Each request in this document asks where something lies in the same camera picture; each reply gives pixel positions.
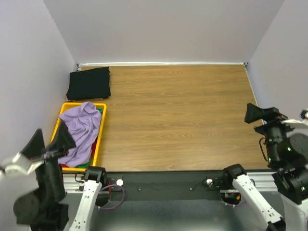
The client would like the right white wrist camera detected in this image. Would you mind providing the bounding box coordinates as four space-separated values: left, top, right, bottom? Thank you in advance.
282 108 308 129

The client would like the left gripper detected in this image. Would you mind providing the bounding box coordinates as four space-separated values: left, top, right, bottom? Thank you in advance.
20 118 77 199

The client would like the yellow plastic bin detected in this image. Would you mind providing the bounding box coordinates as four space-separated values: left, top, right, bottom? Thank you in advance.
52 102 107 171

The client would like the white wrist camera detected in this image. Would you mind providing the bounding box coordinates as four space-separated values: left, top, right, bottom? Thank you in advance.
0 153 45 180
282 108 308 129

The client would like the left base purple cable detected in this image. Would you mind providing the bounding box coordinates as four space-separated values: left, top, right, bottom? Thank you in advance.
95 184 126 211

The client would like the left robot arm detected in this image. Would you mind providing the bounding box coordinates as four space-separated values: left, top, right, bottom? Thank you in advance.
13 123 107 231

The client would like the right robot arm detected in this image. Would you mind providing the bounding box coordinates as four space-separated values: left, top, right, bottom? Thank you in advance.
221 103 308 231

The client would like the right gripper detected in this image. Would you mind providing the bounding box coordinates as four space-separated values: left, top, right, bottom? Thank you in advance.
244 100 302 163

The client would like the black t-shirt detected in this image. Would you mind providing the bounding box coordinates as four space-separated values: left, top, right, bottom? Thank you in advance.
66 67 111 101

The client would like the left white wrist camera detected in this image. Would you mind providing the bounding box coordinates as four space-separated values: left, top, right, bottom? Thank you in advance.
0 153 45 180

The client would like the lavender t-shirt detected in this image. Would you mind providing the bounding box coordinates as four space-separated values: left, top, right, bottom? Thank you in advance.
58 102 102 168

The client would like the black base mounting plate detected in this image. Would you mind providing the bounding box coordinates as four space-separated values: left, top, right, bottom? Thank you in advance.
107 170 230 202

